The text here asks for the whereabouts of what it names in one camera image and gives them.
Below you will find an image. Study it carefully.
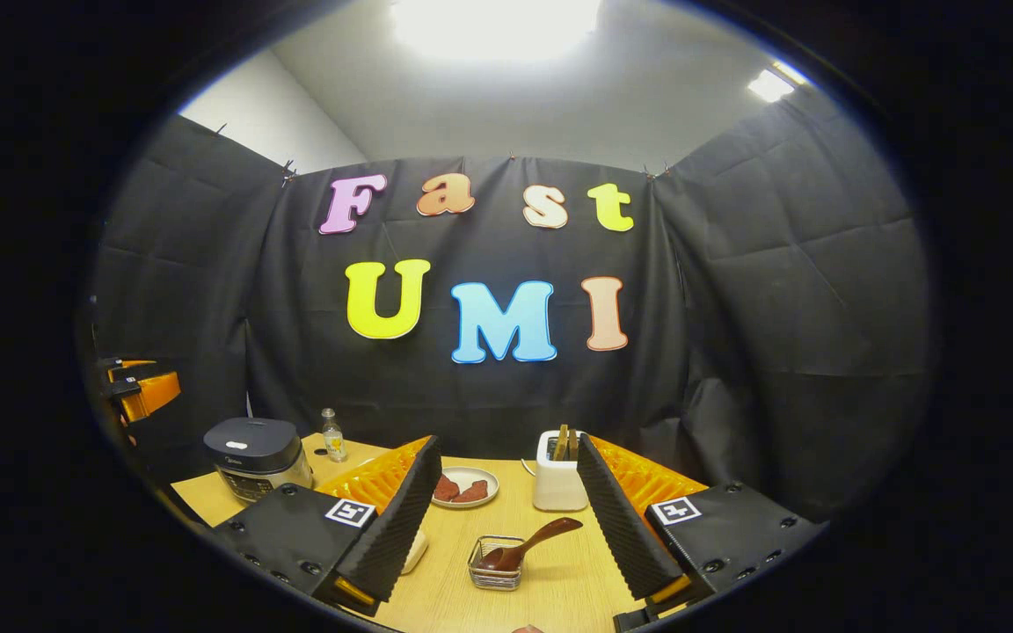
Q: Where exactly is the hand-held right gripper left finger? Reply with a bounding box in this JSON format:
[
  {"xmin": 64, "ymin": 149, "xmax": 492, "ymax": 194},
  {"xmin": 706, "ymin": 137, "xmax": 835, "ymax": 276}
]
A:
[{"xmin": 212, "ymin": 435, "xmax": 443, "ymax": 616}]

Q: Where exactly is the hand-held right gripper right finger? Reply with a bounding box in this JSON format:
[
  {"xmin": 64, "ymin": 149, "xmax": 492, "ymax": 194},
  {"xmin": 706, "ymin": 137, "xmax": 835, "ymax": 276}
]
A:
[{"xmin": 577, "ymin": 433, "xmax": 827, "ymax": 632}]

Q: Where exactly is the brown wooden spoon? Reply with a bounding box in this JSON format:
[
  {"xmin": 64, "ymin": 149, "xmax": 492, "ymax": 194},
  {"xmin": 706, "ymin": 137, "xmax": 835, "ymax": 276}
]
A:
[{"xmin": 480, "ymin": 517, "xmax": 584, "ymax": 573}]

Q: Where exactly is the dark grey rice cooker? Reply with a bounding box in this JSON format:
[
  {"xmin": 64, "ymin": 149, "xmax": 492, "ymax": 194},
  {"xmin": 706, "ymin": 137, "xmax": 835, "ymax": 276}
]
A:
[{"xmin": 203, "ymin": 417, "xmax": 315, "ymax": 504}]

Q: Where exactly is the metal wire chopstick holder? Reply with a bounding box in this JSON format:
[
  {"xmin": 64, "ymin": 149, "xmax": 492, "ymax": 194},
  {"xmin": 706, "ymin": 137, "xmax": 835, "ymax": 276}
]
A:
[{"xmin": 468, "ymin": 535, "xmax": 526, "ymax": 592}]

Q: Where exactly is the white ceramic utensil holder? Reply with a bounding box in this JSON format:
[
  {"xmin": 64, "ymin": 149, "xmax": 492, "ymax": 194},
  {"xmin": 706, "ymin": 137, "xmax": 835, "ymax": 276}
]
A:
[{"xmin": 532, "ymin": 429, "xmax": 591, "ymax": 513}]

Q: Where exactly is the small white container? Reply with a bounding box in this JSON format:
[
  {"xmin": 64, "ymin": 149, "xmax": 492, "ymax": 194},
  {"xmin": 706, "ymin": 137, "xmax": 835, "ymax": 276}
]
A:
[{"xmin": 399, "ymin": 527, "xmax": 430, "ymax": 577}]

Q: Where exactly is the round white plate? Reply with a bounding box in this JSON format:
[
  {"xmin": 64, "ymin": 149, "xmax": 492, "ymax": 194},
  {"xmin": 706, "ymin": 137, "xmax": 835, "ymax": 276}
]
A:
[{"xmin": 430, "ymin": 466, "xmax": 500, "ymax": 510}]

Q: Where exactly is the small clear glass bottle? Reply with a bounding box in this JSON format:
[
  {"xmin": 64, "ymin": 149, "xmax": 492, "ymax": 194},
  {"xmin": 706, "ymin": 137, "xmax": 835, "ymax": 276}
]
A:
[{"xmin": 320, "ymin": 407, "xmax": 348, "ymax": 463}]

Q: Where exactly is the small ceiling light panel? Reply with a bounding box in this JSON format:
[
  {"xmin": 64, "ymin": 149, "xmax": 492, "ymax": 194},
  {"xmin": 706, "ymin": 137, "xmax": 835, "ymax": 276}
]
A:
[{"xmin": 747, "ymin": 60, "xmax": 811, "ymax": 103}]

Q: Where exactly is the large ceiling light panel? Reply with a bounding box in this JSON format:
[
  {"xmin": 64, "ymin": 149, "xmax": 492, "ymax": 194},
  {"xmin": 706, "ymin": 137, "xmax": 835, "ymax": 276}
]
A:
[{"xmin": 392, "ymin": 0, "xmax": 602, "ymax": 61}]

